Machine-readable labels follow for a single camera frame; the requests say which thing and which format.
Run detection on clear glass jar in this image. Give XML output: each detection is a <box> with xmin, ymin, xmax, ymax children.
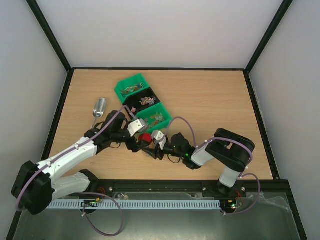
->
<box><xmin>142</xmin><ymin>147</ymin><xmax>155</xmax><ymax>158</ymax></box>

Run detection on red jar lid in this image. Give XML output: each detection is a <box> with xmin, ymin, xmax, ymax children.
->
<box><xmin>138</xmin><ymin>133</ymin><xmax>153</xmax><ymax>144</ymax></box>

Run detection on green bin star candies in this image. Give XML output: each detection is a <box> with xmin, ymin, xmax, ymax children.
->
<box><xmin>136</xmin><ymin>103</ymin><xmax>172</xmax><ymax>134</ymax></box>

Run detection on metal candy scoop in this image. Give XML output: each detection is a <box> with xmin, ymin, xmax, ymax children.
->
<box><xmin>91</xmin><ymin>97</ymin><xmax>107</xmax><ymax>129</ymax></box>

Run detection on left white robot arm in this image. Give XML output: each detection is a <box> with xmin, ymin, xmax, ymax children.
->
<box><xmin>11</xmin><ymin>110</ymin><xmax>149</xmax><ymax>215</ymax></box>

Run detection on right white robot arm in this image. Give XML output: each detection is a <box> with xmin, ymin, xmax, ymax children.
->
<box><xmin>142</xmin><ymin>128</ymin><xmax>255</xmax><ymax>197</ymax></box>

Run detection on green bin wrapped candies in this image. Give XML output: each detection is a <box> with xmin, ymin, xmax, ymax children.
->
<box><xmin>114</xmin><ymin>73</ymin><xmax>150</xmax><ymax>104</ymax></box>

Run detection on black bin lollipops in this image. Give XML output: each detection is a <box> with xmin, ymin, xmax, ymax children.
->
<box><xmin>123</xmin><ymin>87</ymin><xmax>161</xmax><ymax>115</ymax></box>

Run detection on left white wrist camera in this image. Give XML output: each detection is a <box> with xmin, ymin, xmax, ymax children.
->
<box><xmin>127</xmin><ymin>118</ymin><xmax>148</xmax><ymax>137</ymax></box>

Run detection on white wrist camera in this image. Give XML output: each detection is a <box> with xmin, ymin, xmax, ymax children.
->
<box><xmin>127</xmin><ymin>118</ymin><xmax>148</xmax><ymax>137</ymax></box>
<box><xmin>151</xmin><ymin>130</ymin><xmax>167</xmax><ymax>150</ymax></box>

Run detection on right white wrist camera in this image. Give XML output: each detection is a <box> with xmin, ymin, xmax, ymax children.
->
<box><xmin>151</xmin><ymin>130</ymin><xmax>167</xmax><ymax>150</ymax></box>

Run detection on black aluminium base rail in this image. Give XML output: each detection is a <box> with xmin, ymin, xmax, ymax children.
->
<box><xmin>59</xmin><ymin>178</ymin><xmax>291</xmax><ymax>200</ymax></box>

